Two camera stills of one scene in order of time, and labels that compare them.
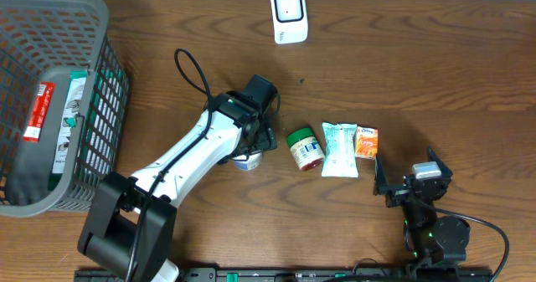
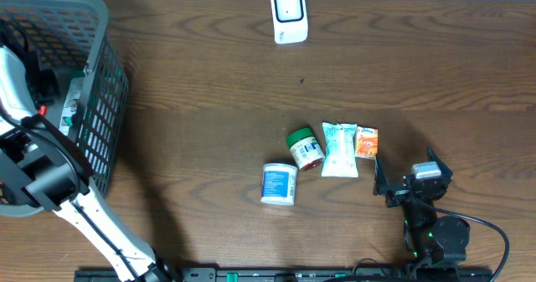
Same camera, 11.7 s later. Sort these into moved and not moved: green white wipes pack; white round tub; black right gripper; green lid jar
Moved: white round tub
Not moved: green white wipes pack; green lid jar; black right gripper
